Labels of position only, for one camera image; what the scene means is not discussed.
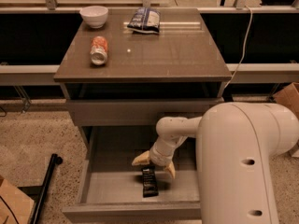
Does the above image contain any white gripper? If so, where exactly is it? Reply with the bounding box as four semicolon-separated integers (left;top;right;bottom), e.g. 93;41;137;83
132;146;176;178

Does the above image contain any dark rxbar chocolate bar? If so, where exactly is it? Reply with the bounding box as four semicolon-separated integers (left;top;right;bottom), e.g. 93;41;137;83
141;166;159;198

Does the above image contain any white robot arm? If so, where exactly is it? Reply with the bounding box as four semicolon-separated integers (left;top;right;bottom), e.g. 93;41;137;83
133;102;299;224

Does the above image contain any open grey middle drawer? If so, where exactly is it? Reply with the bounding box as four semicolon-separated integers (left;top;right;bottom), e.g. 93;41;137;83
63;126;201;223

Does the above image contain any closed grey upper drawer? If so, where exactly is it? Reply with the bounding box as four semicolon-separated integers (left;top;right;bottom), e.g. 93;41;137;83
66;98;223;126

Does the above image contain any grey drawer cabinet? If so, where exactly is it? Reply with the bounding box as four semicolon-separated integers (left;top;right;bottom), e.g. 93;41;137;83
53;7;233;161

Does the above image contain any black metal leg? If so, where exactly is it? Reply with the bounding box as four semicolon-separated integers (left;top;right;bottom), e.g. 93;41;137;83
20;154;63;224

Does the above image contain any orange soda can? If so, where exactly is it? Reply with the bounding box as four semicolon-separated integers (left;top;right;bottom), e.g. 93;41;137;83
90;36;108;65

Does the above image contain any blue white chip bag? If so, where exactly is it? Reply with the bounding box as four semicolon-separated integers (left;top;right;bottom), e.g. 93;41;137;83
127;7;161;34

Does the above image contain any cardboard box bottom left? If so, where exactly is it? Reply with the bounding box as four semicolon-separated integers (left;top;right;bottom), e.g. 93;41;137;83
0;175;35;224

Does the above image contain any cardboard box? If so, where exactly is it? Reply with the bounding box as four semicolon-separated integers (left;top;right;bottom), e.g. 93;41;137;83
274;82;299;157
0;175;35;224

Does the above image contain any cardboard box right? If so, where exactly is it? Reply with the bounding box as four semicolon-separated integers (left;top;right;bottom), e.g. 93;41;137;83
274;82;299;157

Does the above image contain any white ceramic bowl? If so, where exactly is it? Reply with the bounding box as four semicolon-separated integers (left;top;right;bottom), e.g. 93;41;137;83
79;6;108;28

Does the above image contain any grey horizontal rail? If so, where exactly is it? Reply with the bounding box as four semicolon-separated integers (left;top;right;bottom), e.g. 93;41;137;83
0;63;299;86

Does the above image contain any white cable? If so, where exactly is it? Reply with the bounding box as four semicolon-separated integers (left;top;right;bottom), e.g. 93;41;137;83
222;5;254;90

